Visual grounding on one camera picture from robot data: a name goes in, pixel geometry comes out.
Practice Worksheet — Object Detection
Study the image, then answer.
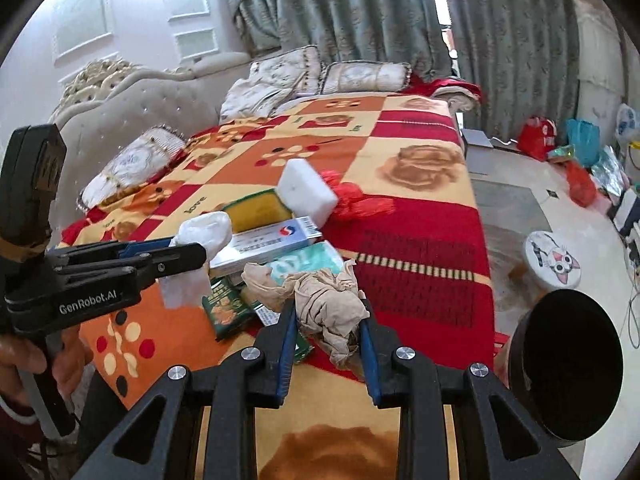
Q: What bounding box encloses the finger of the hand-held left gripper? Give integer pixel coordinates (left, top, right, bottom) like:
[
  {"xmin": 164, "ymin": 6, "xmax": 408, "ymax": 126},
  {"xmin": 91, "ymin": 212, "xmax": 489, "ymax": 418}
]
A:
[
  {"xmin": 52, "ymin": 243, "xmax": 208, "ymax": 288},
  {"xmin": 47, "ymin": 239, "xmax": 175, "ymax": 263}
]

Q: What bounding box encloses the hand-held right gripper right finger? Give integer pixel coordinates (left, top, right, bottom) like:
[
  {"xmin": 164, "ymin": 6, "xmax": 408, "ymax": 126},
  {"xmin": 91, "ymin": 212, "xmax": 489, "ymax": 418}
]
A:
[{"xmin": 356, "ymin": 299, "xmax": 568, "ymax": 480}]

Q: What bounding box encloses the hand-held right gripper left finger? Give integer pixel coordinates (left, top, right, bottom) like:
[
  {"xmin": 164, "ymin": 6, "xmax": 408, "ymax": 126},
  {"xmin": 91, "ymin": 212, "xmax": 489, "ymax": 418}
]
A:
[{"xmin": 70, "ymin": 306, "xmax": 302, "ymax": 480}]

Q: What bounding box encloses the beige stocking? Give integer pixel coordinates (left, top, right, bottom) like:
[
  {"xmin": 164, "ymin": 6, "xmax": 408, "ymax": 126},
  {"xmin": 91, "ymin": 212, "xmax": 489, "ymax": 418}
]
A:
[{"xmin": 241, "ymin": 258, "xmax": 371, "ymax": 368}]

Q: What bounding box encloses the white blue cardboard box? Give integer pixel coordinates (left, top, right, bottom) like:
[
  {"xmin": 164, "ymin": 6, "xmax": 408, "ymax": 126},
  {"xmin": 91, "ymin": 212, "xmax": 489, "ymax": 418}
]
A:
[{"xmin": 209, "ymin": 215, "xmax": 322, "ymax": 277}]

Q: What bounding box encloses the yellow green scouring sponge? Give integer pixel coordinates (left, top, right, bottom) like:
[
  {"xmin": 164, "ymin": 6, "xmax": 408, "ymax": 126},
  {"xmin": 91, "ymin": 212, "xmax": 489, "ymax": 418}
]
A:
[{"xmin": 221, "ymin": 187, "xmax": 293, "ymax": 234}]

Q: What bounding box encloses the person's left hand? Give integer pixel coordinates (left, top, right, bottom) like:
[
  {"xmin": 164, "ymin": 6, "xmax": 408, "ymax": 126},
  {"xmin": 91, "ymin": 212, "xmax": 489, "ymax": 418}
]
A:
[{"xmin": 0, "ymin": 332, "xmax": 96, "ymax": 407}]

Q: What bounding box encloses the small green white box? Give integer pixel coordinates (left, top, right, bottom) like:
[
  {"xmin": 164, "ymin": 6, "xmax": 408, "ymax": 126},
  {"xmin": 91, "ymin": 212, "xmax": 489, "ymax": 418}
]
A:
[{"xmin": 254, "ymin": 305, "xmax": 313, "ymax": 364}]

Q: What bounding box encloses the white plastic bag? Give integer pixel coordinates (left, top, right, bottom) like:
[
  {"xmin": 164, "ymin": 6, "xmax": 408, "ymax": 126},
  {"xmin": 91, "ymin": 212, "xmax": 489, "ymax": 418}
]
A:
[
  {"xmin": 170, "ymin": 211, "xmax": 233, "ymax": 266},
  {"xmin": 614, "ymin": 103, "xmax": 640, "ymax": 148}
]

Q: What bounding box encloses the green snack packet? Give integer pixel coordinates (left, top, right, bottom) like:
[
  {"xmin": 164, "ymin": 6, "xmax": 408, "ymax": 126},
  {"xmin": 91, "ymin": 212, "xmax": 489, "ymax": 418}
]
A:
[{"xmin": 201, "ymin": 276, "xmax": 261, "ymax": 343}]

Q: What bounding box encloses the white embroidered pillow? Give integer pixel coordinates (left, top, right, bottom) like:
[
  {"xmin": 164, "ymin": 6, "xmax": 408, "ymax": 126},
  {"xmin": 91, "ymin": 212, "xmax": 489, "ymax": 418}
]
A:
[
  {"xmin": 77, "ymin": 126, "xmax": 188, "ymax": 211},
  {"xmin": 248, "ymin": 45, "xmax": 323, "ymax": 98},
  {"xmin": 320, "ymin": 61, "xmax": 412, "ymax": 95}
]

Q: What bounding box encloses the green tissue pack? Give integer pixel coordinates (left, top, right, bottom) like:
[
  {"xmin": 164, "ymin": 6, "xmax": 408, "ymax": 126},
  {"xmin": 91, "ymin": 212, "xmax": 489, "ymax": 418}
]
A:
[{"xmin": 262, "ymin": 241, "xmax": 346, "ymax": 286}]

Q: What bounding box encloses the red orange printed blanket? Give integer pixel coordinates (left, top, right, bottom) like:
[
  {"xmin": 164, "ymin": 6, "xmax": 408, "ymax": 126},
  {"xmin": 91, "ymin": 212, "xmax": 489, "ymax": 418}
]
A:
[{"xmin": 57, "ymin": 92, "xmax": 496, "ymax": 480}]

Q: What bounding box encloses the large white foam block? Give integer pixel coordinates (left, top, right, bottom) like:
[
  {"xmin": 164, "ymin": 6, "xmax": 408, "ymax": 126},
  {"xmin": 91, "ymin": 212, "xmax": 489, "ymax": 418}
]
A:
[{"xmin": 276, "ymin": 158, "xmax": 339, "ymax": 224}]

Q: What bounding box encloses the red plastic bag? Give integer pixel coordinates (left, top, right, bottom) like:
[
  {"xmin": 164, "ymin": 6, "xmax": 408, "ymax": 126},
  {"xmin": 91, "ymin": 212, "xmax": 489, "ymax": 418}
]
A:
[
  {"xmin": 320, "ymin": 170, "xmax": 396, "ymax": 224},
  {"xmin": 564, "ymin": 160, "xmax": 598, "ymax": 207}
]

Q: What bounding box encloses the white wrinkled cushion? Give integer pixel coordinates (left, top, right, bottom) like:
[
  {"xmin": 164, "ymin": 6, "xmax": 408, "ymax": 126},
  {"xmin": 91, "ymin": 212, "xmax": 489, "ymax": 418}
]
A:
[{"xmin": 220, "ymin": 77, "xmax": 296, "ymax": 123}]

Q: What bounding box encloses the round cat print stool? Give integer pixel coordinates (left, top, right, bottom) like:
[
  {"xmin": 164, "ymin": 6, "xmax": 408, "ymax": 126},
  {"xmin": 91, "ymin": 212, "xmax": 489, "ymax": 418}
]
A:
[{"xmin": 522, "ymin": 231, "xmax": 582, "ymax": 291}]

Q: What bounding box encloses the grey box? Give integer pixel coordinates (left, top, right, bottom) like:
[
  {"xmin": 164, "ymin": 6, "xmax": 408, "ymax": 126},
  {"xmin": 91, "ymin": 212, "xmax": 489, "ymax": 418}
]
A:
[{"xmin": 460, "ymin": 128, "xmax": 518, "ymax": 153}]

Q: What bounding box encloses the red shopping bag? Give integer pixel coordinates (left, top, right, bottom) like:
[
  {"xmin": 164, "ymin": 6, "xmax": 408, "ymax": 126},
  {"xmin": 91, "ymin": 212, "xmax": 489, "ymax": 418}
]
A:
[{"xmin": 517, "ymin": 116, "xmax": 558, "ymax": 162}]

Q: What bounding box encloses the red cloth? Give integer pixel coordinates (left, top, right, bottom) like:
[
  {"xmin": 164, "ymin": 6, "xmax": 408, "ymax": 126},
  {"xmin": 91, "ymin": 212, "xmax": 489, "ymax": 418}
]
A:
[{"xmin": 410, "ymin": 75, "xmax": 483, "ymax": 103}]

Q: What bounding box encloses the grey green patterned curtain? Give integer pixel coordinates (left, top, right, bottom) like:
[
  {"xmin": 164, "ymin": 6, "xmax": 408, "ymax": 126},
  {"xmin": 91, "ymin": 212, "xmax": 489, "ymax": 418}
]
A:
[
  {"xmin": 440, "ymin": 0, "xmax": 583, "ymax": 143},
  {"xmin": 220, "ymin": 0, "xmax": 453, "ymax": 86}
]

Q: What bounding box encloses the silver foil bag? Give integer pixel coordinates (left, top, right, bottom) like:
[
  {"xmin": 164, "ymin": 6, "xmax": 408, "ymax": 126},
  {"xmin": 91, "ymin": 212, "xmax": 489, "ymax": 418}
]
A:
[{"xmin": 590, "ymin": 146, "xmax": 626, "ymax": 201}]

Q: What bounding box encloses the teal shopping bag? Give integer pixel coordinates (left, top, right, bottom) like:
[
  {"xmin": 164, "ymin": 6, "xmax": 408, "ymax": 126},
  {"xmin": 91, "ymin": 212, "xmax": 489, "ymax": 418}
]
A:
[{"xmin": 566, "ymin": 119, "xmax": 601, "ymax": 167}]

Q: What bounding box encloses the white column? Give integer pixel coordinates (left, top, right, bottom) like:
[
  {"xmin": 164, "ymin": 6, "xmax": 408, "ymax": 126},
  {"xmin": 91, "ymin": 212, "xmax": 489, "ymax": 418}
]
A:
[{"xmin": 570, "ymin": 0, "xmax": 626, "ymax": 126}]

